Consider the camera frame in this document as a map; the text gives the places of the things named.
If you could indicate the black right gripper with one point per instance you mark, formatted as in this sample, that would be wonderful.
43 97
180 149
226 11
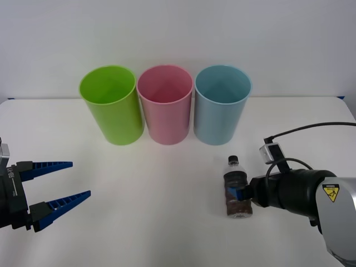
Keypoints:
267 190

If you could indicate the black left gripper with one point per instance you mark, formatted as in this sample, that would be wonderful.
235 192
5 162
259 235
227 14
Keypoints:
17 200

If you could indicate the small dark drink bottle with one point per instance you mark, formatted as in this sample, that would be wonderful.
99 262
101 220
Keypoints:
236 178

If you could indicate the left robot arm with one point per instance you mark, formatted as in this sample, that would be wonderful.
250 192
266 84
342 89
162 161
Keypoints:
4 151

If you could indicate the pale blue plastic bin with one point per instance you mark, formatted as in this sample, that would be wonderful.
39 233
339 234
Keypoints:
217 122

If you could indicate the green plastic bin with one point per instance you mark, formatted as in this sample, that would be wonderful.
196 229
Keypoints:
119 122

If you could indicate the pink plastic bin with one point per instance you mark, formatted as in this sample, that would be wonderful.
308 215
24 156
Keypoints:
167 122

